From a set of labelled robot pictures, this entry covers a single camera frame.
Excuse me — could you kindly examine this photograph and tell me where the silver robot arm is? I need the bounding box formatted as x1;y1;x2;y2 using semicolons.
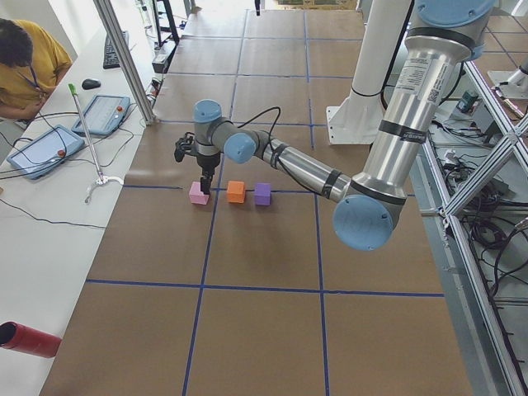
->
518;58;528;75
191;1;493;251

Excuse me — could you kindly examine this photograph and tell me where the black keyboard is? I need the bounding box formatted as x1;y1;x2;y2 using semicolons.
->
102;35;120;69

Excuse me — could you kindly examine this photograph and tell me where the aluminium frame post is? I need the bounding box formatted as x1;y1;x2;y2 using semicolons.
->
93;0;156;125

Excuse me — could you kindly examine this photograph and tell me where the near blue teach pendant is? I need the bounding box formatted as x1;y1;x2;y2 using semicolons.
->
7;125;84;180

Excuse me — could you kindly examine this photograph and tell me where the purple foam block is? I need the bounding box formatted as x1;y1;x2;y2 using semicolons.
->
254;182;271;206

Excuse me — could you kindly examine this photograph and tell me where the blue teach pendant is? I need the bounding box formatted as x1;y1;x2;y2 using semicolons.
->
82;95;130;136
7;125;84;180

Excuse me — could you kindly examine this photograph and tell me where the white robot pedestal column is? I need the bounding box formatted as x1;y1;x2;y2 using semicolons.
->
327;0;414;145

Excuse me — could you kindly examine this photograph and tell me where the pink foam block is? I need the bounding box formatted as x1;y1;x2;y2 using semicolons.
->
188;181;210;205

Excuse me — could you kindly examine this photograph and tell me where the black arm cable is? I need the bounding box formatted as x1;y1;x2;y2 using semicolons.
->
234;106;284;137

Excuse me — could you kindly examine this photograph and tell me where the orange foam block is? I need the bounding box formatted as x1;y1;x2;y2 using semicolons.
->
227;181;246;204

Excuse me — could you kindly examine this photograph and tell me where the far blue teach pendant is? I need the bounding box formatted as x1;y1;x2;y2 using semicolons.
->
82;95;130;136

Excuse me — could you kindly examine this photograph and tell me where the reacher grabber stick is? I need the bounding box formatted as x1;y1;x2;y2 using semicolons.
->
68;83;124;204

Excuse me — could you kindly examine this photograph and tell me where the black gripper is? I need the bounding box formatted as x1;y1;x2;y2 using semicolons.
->
196;153;219;195

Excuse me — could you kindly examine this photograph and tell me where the black computer mouse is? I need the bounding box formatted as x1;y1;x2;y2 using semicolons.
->
82;78;101;90

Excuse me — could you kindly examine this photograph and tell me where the person in yellow shirt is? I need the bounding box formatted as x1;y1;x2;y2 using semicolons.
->
1;19;73;120

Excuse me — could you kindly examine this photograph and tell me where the orange black usb hub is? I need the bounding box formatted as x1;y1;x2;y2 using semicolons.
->
150;78;163;97

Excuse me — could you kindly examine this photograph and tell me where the aluminium side frame rail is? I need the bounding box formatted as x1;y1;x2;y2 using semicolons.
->
416;61;528;396

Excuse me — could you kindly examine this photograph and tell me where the red cylinder tube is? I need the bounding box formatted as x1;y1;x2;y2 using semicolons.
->
1;322;62;358

